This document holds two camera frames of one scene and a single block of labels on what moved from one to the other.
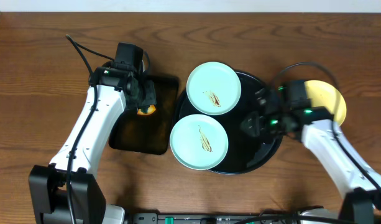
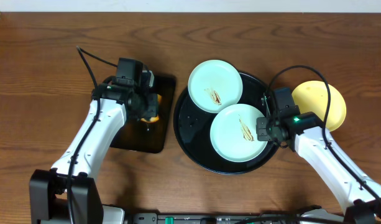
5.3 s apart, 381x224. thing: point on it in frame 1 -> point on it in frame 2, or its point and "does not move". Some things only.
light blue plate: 199,142 -> 233,134
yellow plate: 324,94 does not move
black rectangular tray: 151,133 does not move
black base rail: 267,218 does not move
